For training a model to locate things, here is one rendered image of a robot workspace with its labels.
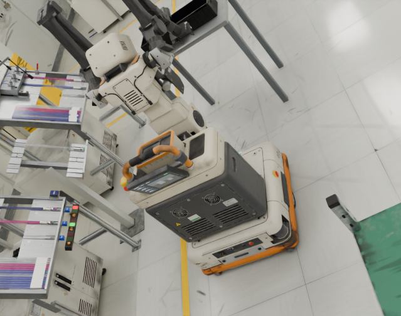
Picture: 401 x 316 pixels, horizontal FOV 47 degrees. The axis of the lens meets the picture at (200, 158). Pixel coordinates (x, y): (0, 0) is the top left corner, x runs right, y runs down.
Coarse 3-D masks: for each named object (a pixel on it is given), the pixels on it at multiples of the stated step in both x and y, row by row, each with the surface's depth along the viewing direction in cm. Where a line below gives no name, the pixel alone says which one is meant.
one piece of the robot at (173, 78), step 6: (156, 72) 239; (162, 72) 241; (168, 72) 242; (174, 72) 248; (162, 78) 244; (168, 78) 239; (174, 78) 245; (180, 78) 250; (168, 84) 238; (174, 84) 242; (180, 84) 248; (162, 90) 243; (180, 90) 245
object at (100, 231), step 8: (64, 192) 302; (72, 200) 308; (96, 232) 328; (104, 232) 327; (80, 240) 336; (88, 240) 333; (136, 248) 341; (16, 256) 308; (40, 304) 248; (48, 304) 248; (56, 312) 255
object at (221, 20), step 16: (224, 0) 303; (224, 16) 289; (240, 16) 328; (208, 32) 292; (256, 32) 337; (176, 48) 305; (176, 64) 360; (256, 64) 309; (160, 80) 325; (192, 80) 372; (272, 80) 318; (208, 96) 384
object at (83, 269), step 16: (0, 256) 332; (64, 256) 317; (80, 256) 330; (96, 256) 344; (64, 272) 310; (80, 272) 323; (96, 272) 336; (0, 288) 305; (64, 288) 304; (80, 288) 315; (96, 288) 328; (0, 304) 293; (16, 304) 281; (32, 304) 277; (64, 304) 297; (80, 304) 308; (96, 304) 320
